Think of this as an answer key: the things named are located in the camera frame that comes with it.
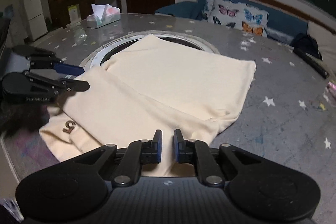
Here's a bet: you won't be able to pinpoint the white refrigerator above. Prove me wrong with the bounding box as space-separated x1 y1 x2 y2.
22 0 48 41

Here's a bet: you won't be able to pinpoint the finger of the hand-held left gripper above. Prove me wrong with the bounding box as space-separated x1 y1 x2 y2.
26 55 85 77
24 70 90 96

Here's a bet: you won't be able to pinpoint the black bag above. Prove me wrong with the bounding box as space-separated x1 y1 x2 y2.
290 32 323 60

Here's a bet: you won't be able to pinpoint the round built-in hot plate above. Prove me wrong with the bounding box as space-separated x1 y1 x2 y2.
79 30 221 73

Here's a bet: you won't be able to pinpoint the grey star-print tablecloth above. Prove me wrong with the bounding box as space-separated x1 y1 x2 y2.
0 13 336 224

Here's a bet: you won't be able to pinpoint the black remote control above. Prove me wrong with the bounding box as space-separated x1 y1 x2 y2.
293 48 330 80

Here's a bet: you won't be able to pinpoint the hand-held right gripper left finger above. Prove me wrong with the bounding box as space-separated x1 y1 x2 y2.
73 130 163 187

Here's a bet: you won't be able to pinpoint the tissue box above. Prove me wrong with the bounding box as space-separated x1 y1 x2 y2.
86 4 121 29

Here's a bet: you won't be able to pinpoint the large butterfly print pillow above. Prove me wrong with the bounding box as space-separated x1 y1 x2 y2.
208 0 270 39

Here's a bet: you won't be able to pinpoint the small butterfly print pillow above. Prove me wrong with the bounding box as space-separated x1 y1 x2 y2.
202 0 215 22

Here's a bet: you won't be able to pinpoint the beige pillow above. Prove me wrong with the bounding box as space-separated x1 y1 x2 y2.
307 20 336 70

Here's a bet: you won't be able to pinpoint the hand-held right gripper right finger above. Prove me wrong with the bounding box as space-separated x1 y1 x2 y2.
174 129 263 187

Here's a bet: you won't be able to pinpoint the blue sofa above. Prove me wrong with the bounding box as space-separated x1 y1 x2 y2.
154 0 336 57

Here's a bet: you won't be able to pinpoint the cream pants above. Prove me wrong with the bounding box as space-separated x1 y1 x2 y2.
39 34 257 178

